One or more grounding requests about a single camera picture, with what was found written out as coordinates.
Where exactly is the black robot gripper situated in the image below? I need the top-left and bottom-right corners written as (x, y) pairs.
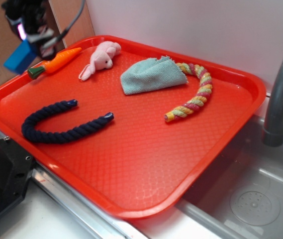
top-left (1, 0), bottom-right (57, 60)

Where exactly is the blue rectangular block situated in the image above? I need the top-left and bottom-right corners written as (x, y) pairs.
top-left (3, 40), bottom-right (37, 75)

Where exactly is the dark blue rope toy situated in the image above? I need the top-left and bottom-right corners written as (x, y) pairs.
top-left (21, 99), bottom-right (114, 144)

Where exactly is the orange toy carrot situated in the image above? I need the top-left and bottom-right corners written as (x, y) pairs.
top-left (27, 47), bottom-right (82, 80)

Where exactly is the brown cardboard panel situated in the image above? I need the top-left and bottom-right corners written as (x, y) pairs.
top-left (0, 0), bottom-right (94, 85)

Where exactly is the pink plush bunny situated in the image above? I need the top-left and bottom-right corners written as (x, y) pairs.
top-left (79, 41), bottom-right (121, 81)

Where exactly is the light blue folded cloth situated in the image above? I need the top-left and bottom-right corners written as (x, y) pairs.
top-left (120, 56), bottom-right (188, 95)

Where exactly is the red plastic tray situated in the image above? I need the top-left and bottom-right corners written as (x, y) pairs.
top-left (0, 36), bottom-right (266, 219)

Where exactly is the grey toy faucet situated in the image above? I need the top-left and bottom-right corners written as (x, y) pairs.
top-left (263, 36), bottom-right (283, 147)

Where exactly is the grey plastic sink basin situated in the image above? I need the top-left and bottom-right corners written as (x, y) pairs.
top-left (177, 117), bottom-right (283, 239)

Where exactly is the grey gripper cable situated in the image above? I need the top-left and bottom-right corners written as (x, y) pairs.
top-left (56, 0), bottom-right (86, 42)

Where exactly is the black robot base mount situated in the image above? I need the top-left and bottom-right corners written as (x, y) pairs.
top-left (0, 139), bottom-right (35, 217)

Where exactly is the multicolour twisted rope toy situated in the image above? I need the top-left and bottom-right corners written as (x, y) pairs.
top-left (164, 63), bottom-right (213, 122)

